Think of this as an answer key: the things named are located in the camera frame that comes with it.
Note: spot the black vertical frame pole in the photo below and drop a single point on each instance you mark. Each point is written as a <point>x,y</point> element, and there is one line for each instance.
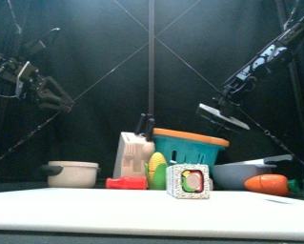
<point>151,57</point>

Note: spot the white toy knife block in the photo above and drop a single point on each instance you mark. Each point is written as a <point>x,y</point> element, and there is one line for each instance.
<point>131,157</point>

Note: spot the teal basket with orange rim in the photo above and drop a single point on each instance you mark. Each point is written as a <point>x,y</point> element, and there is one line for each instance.
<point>183,149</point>

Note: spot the white cutting board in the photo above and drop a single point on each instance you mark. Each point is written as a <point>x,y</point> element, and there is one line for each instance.
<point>149,213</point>

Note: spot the speckled toy sushi block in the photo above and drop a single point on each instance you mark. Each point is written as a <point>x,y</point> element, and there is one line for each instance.
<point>188,181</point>

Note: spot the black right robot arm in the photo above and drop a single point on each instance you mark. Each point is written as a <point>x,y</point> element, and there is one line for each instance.
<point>268,54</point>

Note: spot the red toy bottle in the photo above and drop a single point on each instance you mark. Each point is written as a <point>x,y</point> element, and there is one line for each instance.
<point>125,183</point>

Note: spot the grey toy knife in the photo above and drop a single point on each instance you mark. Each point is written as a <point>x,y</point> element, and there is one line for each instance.
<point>271,159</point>

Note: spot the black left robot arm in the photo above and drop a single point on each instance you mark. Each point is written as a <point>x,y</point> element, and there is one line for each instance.
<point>31,47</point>

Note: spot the grey toy bowl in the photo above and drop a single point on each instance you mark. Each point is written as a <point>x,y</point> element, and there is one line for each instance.
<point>235,176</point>

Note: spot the orange toy carrot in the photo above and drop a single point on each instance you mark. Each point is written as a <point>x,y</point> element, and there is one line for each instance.
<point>265,184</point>

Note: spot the yellow toy corn green husk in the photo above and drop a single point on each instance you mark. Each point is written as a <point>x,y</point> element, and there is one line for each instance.
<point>157,171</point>

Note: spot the white toy pot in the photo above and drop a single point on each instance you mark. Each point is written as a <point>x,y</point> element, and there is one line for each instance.
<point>73,174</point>

